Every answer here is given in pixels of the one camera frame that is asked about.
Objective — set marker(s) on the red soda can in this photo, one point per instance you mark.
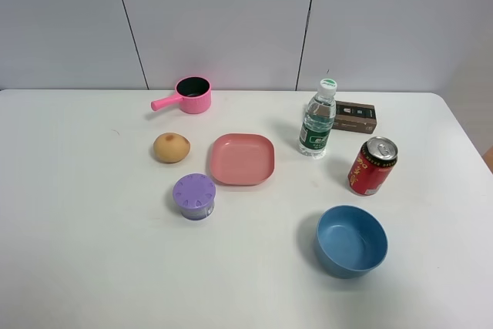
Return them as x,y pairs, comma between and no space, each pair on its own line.
374,162

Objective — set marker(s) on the pink square plate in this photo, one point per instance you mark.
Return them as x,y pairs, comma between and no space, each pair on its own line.
242,159

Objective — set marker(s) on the purple lidded jar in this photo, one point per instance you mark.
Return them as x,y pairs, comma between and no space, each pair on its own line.
194,194

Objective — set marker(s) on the pink toy saucepan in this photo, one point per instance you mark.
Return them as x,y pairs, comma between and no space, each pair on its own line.
192,95

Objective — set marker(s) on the tan round bun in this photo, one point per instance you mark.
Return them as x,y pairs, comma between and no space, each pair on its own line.
171,148

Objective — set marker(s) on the clear plastic water bottle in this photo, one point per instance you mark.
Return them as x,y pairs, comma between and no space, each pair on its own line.
318,120

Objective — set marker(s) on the brown cardboard box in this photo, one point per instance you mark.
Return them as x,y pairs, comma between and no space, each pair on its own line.
355,117

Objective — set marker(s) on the blue bowl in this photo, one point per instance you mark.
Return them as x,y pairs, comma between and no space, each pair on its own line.
349,242

